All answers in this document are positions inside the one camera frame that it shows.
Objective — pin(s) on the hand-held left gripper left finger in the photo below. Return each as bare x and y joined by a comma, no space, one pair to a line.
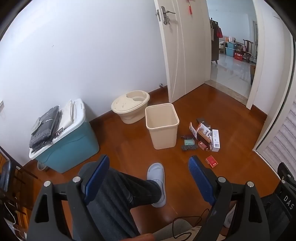
98,176

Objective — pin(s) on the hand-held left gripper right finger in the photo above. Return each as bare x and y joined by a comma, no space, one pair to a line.
200,179

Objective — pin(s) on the beige plastic trash bin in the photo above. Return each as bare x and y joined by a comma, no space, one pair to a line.
163,136

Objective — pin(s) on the red cigarette pack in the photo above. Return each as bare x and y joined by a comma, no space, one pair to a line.
211,161

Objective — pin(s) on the person's left leg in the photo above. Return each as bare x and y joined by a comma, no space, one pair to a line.
120,197

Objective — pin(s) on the small red box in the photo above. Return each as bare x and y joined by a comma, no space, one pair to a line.
202,145

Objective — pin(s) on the blue storage bin white lid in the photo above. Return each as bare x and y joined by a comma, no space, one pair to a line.
69,150

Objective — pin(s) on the green sponge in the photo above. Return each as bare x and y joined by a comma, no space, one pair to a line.
189,141

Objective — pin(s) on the white carton box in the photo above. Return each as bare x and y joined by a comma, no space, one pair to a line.
215,140

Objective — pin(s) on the white slipper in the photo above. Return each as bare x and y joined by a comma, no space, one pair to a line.
157,176

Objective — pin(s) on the white brown printed packet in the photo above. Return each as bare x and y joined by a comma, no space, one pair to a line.
204,132

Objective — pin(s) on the white louvered closet door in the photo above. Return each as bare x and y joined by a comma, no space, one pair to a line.
281,143

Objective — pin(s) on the dark small box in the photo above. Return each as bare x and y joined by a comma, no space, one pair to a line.
202,120

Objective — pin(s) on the grey cloth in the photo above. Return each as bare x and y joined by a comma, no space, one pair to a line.
166,229

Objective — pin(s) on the beige round bucket with lid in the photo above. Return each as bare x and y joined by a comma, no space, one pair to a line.
129,114

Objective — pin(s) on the white packaged cloth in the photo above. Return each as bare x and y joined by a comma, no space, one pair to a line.
67,113

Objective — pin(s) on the black packaged clothing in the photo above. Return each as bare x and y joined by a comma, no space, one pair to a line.
45,129

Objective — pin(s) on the dark wooden chair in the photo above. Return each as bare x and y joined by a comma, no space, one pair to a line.
13,171

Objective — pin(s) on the metal door stopper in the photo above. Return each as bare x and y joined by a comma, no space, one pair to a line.
161,86

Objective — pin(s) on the red crate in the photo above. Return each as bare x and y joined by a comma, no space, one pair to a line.
238,56

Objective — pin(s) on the blue plastic tub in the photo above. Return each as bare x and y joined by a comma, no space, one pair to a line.
230,49

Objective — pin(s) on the brown wooden armchair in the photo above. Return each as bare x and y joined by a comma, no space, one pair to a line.
247,52

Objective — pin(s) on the coat rack with clothes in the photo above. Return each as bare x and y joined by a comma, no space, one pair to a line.
215,41

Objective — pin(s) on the red tassel ornament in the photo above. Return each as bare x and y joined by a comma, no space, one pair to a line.
190,8

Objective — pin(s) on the white door frame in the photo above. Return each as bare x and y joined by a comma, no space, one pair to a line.
266,58

